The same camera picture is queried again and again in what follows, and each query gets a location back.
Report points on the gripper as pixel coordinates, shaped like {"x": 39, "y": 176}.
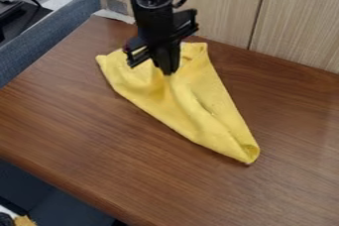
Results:
{"x": 154, "y": 25}

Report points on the yellow cloth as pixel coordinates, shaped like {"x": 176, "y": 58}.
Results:
{"x": 194, "y": 104}

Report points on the toy stove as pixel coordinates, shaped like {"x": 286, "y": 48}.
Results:
{"x": 17, "y": 18}

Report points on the yellow toy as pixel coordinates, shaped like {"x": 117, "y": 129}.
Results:
{"x": 24, "y": 221}

